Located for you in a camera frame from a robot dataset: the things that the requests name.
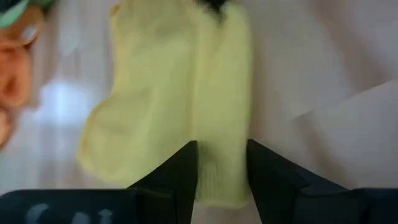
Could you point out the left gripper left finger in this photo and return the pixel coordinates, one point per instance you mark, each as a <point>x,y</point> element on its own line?
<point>174,183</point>

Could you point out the green microfiber towel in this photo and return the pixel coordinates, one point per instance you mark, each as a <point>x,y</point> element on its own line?
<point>12,15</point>

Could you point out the orange microfiber towel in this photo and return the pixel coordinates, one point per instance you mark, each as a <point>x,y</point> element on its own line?
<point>15,74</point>

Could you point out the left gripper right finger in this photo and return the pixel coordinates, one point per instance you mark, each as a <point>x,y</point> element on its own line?
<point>276,183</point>

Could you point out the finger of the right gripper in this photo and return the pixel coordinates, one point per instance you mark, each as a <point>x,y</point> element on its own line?
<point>214,6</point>

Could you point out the yellow microfiber towel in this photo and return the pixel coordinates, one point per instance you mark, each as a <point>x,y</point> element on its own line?
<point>174,99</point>

